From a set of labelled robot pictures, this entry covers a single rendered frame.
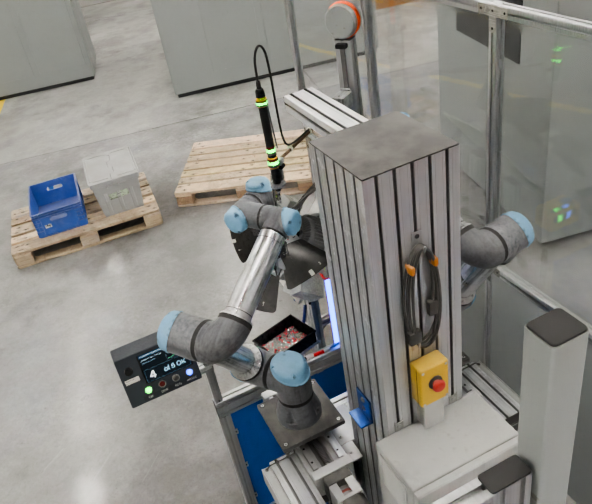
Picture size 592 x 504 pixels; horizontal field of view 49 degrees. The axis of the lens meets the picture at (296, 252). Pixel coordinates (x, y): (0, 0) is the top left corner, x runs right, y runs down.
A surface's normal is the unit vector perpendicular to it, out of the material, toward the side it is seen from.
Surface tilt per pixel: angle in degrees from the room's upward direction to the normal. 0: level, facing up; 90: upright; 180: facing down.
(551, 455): 90
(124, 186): 95
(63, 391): 0
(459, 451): 0
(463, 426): 0
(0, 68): 90
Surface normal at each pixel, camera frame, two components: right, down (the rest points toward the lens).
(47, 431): -0.15, -0.81
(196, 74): 0.23, 0.52
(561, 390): 0.43, 0.45
